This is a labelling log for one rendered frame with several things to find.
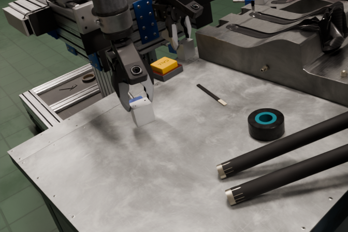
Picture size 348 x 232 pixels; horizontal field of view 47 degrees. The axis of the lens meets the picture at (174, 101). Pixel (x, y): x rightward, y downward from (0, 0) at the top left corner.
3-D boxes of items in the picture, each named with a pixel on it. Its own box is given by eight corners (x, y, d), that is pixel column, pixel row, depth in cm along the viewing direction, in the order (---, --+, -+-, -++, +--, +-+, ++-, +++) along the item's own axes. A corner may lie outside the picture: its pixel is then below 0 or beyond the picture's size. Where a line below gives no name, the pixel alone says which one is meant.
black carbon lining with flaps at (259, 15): (222, 34, 122) (219, 4, 117) (256, 15, 130) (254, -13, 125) (326, 60, 98) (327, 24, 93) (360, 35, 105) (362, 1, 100)
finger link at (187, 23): (183, 34, 135) (174, 12, 129) (196, 38, 131) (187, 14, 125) (177, 40, 133) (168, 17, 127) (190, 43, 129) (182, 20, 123)
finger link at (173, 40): (165, 47, 130) (165, 19, 127) (178, 51, 126) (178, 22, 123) (159, 49, 128) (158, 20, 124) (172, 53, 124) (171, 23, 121)
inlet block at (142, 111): (122, 105, 111) (117, 88, 108) (139, 98, 112) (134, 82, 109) (138, 127, 100) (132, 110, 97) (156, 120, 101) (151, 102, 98)
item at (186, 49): (157, 53, 135) (154, 39, 133) (167, 47, 138) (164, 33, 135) (185, 60, 127) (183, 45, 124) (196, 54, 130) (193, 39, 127)
